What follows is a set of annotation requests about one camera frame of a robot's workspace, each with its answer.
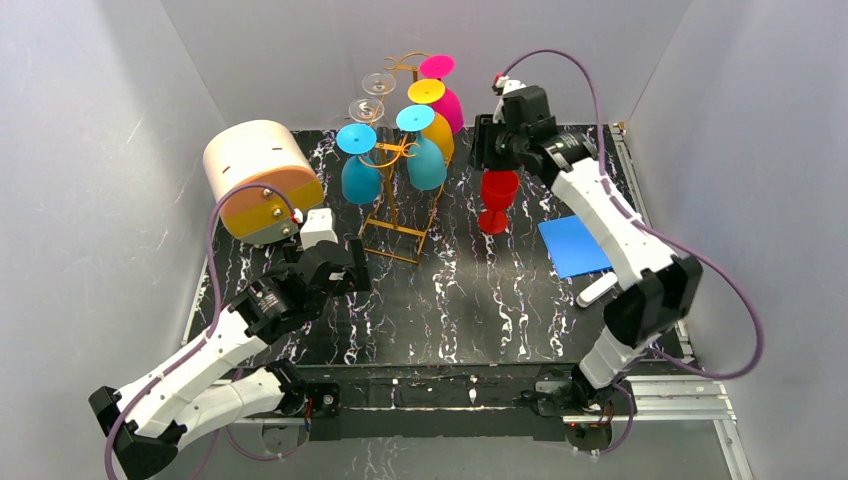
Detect red wine glass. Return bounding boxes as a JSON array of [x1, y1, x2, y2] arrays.
[[478, 170, 519, 235]]

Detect light blue wine glass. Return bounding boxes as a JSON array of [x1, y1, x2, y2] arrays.
[[396, 104, 447, 191], [336, 123, 381, 205]]

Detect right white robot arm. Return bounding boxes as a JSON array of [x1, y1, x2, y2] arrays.
[[471, 77, 703, 408]]

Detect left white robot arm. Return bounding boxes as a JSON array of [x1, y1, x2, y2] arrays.
[[88, 237, 371, 479]]

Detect yellow wine glass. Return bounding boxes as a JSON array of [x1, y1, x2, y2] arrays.
[[407, 79, 455, 164]]

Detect magenta wine glass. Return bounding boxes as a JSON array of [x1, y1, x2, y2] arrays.
[[419, 54, 464, 134]]

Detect clear wine glass rear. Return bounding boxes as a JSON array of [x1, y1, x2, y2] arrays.
[[361, 71, 396, 97]]

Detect clear wine glass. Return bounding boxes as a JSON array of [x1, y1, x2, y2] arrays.
[[348, 97, 385, 125], [361, 71, 396, 97]]

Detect clear wine glass front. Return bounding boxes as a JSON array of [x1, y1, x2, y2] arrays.
[[348, 97, 385, 125]]

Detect blue flat sheet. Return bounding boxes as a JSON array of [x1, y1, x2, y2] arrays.
[[538, 215, 612, 279]]

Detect cream orange yellow cylinder box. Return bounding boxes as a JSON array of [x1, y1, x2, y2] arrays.
[[202, 120, 324, 245]]

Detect small white rectangular device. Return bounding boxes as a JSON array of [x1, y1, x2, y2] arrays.
[[576, 272, 618, 308]]

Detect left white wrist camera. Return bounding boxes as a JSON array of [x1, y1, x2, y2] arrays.
[[300, 208, 338, 250]]

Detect gold wire wine glass rack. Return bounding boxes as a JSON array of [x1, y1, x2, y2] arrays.
[[361, 52, 444, 264]]

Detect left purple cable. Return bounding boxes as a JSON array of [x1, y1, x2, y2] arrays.
[[102, 182, 299, 480]]

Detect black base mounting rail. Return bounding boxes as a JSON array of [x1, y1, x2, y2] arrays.
[[235, 360, 737, 444]]

